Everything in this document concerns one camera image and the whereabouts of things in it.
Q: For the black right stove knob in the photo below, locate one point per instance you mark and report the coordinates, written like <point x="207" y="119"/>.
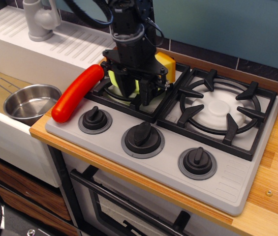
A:
<point x="197" y="163"/>

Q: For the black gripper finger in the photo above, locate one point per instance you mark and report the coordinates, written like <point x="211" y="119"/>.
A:
<point x="126" y="83"/>
<point x="148" y="91"/>

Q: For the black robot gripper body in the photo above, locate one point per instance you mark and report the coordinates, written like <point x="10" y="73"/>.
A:
<point x="134" y="53"/>

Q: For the black middle stove knob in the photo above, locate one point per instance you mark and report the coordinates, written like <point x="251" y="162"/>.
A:
<point x="143" y="141"/>

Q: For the wooden drawer fronts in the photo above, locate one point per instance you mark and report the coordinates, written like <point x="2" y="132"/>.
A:
<point x="35" y="199"/>

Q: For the black burner grate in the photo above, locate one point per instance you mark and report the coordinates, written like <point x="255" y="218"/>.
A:
<point x="108" y="95"/>
<point x="229" y="115"/>

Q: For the light green plastic plate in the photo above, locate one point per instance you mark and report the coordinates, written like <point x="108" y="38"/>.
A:
<point x="111" y="78"/>

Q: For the yellow toy cheese wedge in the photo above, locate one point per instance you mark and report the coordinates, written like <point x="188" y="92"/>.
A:
<point x="169" y="63"/>

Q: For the small stainless steel pot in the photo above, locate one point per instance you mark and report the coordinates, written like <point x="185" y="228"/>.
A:
<point x="27" y="105"/>

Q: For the grey toy faucet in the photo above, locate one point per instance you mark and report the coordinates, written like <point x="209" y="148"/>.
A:
<point x="41" y="22"/>

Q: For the black stove knob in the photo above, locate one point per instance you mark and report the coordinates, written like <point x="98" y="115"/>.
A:
<point x="143" y="141"/>
<point x="197" y="163"/>
<point x="95" y="121"/>

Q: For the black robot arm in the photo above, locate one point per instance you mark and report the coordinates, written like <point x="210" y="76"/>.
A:
<point x="133" y="17"/>

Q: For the black left burner grate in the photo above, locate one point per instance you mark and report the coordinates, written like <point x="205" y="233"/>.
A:
<point x="108" y="95"/>

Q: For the grey toy stove top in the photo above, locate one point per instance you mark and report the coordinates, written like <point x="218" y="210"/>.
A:
<point x="226" y="190"/>

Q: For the black left stove knob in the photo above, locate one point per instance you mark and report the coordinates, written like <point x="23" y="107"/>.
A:
<point x="95" y="121"/>

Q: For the black right burner grate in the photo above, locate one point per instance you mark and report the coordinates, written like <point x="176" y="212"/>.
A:
<point x="229" y="115"/>

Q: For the white toy sink unit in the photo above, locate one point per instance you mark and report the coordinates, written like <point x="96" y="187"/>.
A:
<point x="57" y="61"/>

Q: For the red toy sausage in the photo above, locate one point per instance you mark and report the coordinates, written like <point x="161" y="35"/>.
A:
<point x="72" y="96"/>

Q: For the black oven door handle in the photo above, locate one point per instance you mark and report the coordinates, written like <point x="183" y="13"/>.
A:
<point x="96" y="190"/>

